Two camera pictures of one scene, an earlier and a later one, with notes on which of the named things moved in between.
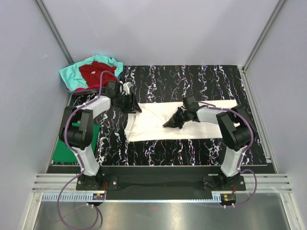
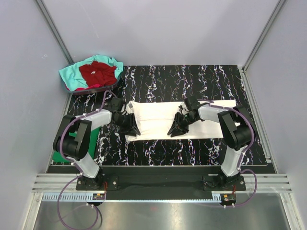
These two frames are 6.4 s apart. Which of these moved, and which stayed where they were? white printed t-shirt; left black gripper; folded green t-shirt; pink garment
Moved: left black gripper
Stayed: white printed t-shirt; folded green t-shirt; pink garment
